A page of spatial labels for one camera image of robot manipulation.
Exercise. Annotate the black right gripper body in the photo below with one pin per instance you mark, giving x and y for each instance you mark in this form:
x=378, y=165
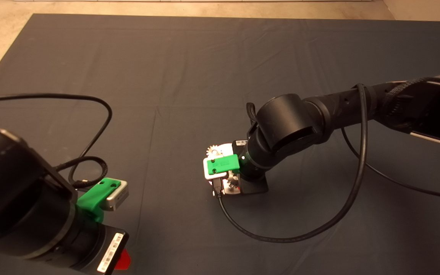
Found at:
x=254, y=187

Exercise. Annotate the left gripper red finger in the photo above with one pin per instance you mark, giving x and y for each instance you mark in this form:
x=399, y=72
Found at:
x=124, y=259

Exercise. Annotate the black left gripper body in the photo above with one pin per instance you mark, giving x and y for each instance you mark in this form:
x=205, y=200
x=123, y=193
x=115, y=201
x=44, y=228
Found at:
x=111, y=252

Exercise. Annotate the steel planetary gear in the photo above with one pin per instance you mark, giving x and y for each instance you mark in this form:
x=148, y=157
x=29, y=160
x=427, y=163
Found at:
x=234, y=183
x=213, y=149

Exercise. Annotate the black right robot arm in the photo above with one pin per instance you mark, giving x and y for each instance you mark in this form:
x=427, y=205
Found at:
x=288, y=122

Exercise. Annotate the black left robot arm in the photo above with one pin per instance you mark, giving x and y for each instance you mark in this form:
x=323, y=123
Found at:
x=13, y=210

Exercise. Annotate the dark grey table cloth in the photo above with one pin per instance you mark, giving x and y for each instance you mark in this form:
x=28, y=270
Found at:
x=166, y=76

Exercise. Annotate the green right camera mount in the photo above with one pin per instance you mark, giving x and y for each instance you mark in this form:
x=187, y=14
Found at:
x=224, y=164

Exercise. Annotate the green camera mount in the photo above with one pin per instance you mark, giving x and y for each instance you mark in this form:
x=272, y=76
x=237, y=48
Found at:
x=224, y=164
x=94, y=198

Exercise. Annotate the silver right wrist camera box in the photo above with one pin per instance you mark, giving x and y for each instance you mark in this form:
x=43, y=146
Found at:
x=212, y=176

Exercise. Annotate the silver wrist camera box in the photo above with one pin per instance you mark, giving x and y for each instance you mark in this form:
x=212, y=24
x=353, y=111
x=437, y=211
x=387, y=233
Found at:
x=117, y=196
x=212, y=176

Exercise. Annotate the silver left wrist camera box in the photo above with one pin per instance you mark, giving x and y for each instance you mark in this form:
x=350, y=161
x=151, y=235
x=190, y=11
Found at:
x=117, y=196

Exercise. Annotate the green left camera mount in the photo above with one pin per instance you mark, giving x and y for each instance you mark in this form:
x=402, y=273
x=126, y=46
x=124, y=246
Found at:
x=94, y=198

